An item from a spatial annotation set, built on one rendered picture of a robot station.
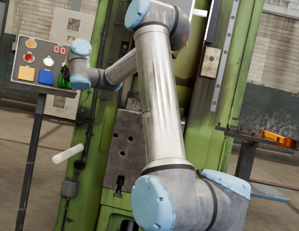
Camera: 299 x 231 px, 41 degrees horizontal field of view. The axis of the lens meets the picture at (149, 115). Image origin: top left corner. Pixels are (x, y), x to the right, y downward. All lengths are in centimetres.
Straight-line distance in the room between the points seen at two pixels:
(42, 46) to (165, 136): 127
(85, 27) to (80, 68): 585
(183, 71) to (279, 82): 613
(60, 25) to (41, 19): 82
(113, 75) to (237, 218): 86
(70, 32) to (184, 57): 511
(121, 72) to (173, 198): 80
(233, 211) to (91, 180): 146
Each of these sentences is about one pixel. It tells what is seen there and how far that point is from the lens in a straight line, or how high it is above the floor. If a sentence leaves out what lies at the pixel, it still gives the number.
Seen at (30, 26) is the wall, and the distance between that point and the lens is 845.
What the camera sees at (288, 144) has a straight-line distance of 189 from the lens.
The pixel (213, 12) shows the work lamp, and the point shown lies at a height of 155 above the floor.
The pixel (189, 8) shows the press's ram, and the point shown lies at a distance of 223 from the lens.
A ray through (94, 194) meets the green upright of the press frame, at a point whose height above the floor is 35.
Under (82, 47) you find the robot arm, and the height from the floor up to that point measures 118.
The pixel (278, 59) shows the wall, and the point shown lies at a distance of 869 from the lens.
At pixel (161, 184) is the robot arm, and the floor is 85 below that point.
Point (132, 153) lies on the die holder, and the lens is 218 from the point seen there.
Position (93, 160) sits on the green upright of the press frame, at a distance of 244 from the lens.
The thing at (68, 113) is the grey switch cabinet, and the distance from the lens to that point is 761.
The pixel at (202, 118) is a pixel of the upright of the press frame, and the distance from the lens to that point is 234.
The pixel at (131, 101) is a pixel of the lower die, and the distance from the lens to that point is 222.
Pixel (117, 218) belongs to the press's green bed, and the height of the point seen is 29.
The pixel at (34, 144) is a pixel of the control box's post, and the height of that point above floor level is 63.
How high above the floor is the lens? 109
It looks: 5 degrees down
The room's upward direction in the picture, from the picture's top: 11 degrees clockwise
